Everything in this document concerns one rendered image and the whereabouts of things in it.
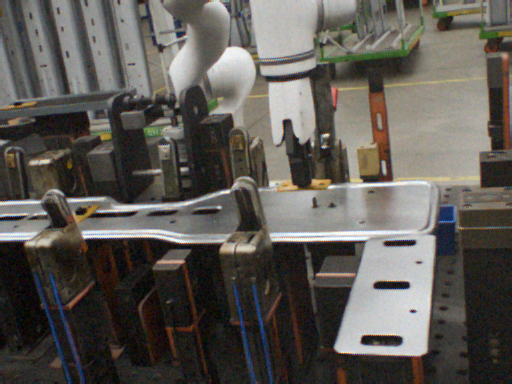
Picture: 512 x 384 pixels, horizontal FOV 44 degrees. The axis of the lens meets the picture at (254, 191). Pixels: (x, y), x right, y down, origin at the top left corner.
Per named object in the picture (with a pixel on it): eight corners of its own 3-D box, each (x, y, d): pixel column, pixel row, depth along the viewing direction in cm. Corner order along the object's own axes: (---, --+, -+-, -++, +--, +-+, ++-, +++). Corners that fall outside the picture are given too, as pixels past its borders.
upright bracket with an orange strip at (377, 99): (389, 312, 128) (365, 68, 111) (390, 309, 129) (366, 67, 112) (404, 312, 127) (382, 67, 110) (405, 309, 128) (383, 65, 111)
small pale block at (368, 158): (375, 323, 125) (356, 148, 113) (377, 313, 128) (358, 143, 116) (393, 323, 124) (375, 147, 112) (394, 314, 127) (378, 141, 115)
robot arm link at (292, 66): (267, 51, 99) (270, 70, 100) (251, 62, 91) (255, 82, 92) (319, 45, 97) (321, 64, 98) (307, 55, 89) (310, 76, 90)
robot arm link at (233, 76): (200, 139, 178) (178, 57, 169) (261, 121, 182) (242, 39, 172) (209, 151, 167) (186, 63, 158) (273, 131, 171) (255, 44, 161)
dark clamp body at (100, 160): (112, 311, 147) (70, 157, 134) (138, 283, 159) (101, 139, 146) (153, 312, 144) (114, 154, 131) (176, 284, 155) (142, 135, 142)
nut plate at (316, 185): (275, 192, 101) (274, 185, 100) (281, 183, 104) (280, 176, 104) (327, 189, 98) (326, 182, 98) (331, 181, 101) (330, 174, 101)
